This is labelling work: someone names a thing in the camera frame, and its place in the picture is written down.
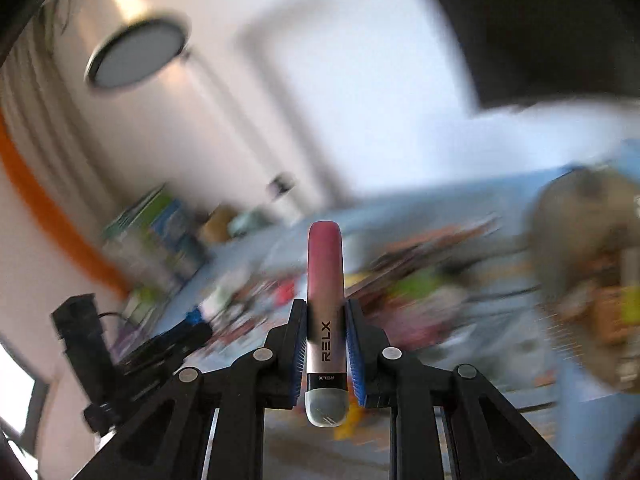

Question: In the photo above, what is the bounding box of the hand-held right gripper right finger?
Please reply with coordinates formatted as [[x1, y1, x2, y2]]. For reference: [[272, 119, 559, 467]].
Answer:
[[344, 299, 581, 480]]

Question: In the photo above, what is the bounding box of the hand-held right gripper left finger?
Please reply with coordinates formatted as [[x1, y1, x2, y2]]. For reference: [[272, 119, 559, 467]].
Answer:
[[70, 299, 308, 480]]

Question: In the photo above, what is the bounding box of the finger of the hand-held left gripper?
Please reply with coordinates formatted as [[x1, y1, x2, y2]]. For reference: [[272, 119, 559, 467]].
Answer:
[[116, 310, 213, 378]]

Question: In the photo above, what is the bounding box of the yellow toy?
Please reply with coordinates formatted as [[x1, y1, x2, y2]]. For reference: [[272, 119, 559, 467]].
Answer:
[[331, 402, 365, 442]]

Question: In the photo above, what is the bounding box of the pink vape pen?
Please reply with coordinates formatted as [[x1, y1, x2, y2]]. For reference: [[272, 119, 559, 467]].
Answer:
[[304, 221, 349, 428]]

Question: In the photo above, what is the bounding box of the patterned blue cloth desktop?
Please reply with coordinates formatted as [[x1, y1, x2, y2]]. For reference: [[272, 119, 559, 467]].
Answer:
[[115, 162, 640, 480]]

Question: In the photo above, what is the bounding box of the stack of colourful boxes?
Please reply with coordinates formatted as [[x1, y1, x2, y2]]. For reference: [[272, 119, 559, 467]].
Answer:
[[102, 184, 206, 306]]

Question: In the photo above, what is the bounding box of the orange band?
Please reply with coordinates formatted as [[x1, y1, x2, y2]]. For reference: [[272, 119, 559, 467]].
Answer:
[[0, 110, 132, 302]]

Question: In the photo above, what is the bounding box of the woven basket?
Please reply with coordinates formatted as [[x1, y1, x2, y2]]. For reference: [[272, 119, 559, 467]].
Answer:
[[529, 162, 640, 403]]

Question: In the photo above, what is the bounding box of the dark screen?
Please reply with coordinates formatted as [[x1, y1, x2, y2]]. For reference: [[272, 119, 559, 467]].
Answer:
[[407, 0, 640, 111]]

